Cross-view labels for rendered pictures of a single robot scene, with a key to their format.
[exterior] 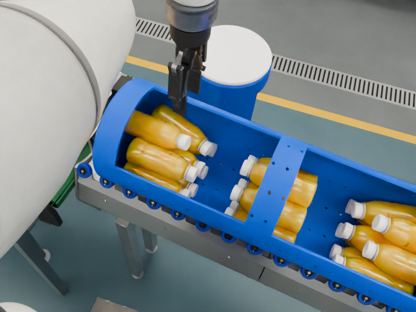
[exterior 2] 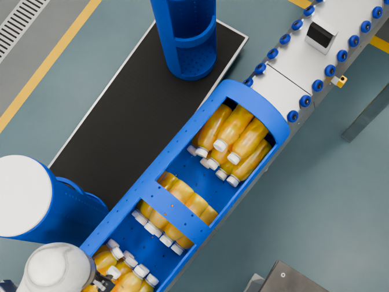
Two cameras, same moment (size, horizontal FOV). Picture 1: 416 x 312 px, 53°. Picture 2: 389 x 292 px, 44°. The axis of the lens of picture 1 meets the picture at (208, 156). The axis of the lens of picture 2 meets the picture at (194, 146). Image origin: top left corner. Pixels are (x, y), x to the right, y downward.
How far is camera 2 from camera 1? 0.67 m
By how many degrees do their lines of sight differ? 28
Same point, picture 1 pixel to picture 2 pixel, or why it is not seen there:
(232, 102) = (59, 205)
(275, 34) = not seen: outside the picture
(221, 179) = (135, 240)
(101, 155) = not seen: outside the picture
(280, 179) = (178, 213)
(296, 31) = not seen: outside the picture
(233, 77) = (41, 201)
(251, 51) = (14, 174)
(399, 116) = (60, 8)
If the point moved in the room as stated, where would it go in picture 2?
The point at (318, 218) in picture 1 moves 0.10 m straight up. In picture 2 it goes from (190, 174) to (188, 168)
